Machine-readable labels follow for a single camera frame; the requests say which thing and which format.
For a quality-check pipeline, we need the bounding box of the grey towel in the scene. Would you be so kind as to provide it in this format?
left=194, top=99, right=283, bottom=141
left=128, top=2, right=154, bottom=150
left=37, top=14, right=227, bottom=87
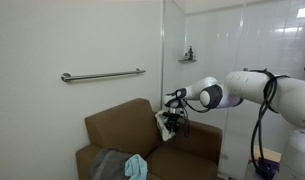
left=90, top=148, right=131, bottom=180

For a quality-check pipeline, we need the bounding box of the dark bottle on shelf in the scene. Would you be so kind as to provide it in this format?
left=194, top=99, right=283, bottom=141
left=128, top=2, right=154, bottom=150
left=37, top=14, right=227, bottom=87
left=188, top=46, right=194, bottom=60

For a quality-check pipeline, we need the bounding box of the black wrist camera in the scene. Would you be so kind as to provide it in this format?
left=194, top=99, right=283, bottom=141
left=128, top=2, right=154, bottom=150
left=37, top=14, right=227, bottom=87
left=162, top=112, right=180, bottom=118

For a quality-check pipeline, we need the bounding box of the blue towel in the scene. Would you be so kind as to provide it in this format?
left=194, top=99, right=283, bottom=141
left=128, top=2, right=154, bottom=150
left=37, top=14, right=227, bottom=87
left=125, top=154, right=148, bottom=180

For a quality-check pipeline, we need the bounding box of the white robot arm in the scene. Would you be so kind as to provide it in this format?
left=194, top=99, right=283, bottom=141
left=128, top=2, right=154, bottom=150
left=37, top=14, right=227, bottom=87
left=163, top=71, right=305, bottom=129

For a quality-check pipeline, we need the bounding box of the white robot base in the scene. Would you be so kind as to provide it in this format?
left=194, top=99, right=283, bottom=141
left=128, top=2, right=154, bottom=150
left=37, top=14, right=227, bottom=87
left=276, top=130, right=305, bottom=180

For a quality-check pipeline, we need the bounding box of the glass shower shelf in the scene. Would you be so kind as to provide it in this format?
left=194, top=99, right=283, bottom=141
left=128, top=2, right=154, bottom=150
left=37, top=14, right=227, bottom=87
left=178, top=59, right=197, bottom=63

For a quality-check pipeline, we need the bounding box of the brown armchair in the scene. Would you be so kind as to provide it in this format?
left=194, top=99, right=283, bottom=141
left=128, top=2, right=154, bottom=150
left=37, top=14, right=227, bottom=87
left=76, top=98, right=222, bottom=180

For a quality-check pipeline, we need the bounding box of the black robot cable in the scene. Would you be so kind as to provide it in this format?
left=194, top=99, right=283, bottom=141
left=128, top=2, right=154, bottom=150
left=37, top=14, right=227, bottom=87
left=171, top=68, right=291, bottom=178

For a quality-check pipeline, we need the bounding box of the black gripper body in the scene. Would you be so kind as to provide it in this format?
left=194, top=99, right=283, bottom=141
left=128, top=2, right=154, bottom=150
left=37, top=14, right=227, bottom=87
left=165, top=117, right=180, bottom=132

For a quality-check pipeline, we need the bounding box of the metal towel bar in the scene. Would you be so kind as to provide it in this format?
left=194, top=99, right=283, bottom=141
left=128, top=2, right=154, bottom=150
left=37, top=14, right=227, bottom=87
left=61, top=69, right=145, bottom=82

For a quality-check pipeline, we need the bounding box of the white towel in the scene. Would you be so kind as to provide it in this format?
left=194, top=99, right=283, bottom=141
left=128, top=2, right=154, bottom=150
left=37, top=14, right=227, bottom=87
left=155, top=110, right=176, bottom=141

